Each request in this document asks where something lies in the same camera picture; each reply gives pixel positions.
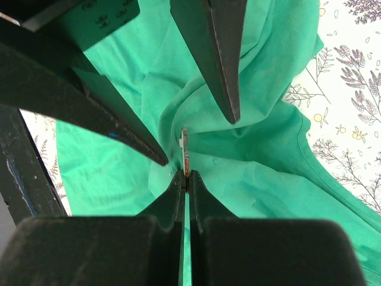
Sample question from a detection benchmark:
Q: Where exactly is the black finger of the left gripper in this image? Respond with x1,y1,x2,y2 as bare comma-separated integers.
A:
170,0,247,124

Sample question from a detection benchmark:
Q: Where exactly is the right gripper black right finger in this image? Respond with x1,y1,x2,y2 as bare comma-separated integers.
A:
189,171,366,285

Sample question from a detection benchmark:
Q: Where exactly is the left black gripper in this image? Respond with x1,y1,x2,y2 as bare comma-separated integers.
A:
1,1,168,166

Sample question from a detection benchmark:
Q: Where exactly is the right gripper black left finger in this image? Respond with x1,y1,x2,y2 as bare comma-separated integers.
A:
1,171,185,285

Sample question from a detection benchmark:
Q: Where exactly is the green garment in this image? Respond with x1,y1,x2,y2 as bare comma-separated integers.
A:
56,1,380,285

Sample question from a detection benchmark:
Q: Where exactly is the grey round brooch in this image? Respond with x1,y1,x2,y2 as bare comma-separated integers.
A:
179,128,191,192

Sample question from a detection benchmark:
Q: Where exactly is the floral table mat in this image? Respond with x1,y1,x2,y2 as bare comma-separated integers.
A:
22,1,380,215

